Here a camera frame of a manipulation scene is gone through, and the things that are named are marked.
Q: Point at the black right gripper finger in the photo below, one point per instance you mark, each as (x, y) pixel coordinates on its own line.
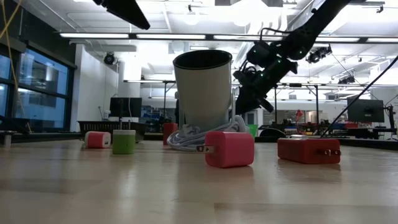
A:
(248, 101)

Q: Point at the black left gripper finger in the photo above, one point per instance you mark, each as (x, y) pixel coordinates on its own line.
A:
(127, 12)

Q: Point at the pink charger with white label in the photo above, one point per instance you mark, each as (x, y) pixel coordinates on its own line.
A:
(231, 149)

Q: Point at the dark red wide charger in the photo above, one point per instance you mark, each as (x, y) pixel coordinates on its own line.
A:
(306, 151)

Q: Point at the small red charger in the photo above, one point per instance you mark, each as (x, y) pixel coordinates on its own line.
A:
(169, 132)

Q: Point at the pink and white charger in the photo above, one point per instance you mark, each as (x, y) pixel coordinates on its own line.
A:
(98, 140)

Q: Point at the green and white charger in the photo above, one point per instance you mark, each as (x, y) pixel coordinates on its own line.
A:
(123, 143)

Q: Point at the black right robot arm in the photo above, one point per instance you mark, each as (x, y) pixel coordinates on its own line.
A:
(317, 25)

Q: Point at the green plastic basket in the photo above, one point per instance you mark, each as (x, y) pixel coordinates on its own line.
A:
(253, 130)

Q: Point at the white round container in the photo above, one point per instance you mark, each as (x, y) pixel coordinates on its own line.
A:
(202, 93)

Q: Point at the long light strip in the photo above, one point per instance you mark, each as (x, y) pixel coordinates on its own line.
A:
(171, 36)

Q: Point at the red hanging object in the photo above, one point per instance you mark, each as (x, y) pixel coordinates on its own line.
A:
(298, 115)

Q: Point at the black metal rack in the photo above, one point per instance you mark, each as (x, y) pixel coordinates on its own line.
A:
(316, 102)

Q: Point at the round pendant lamp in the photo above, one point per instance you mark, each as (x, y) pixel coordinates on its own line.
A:
(191, 18)

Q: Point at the black computer monitor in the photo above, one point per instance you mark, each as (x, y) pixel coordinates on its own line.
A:
(365, 110)
(125, 107)

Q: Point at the large window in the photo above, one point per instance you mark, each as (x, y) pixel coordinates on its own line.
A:
(46, 74)

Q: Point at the white bottle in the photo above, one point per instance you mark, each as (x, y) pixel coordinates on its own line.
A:
(106, 115)

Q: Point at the black plastic basket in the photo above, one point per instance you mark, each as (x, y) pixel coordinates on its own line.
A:
(93, 126)

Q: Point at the black dome camera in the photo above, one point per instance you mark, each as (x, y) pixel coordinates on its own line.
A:
(109, 58)

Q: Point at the black camera on mount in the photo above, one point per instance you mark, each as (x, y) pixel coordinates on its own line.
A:
(318, 54)

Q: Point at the grey metal post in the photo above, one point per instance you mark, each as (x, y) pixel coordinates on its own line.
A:
(7, 140)

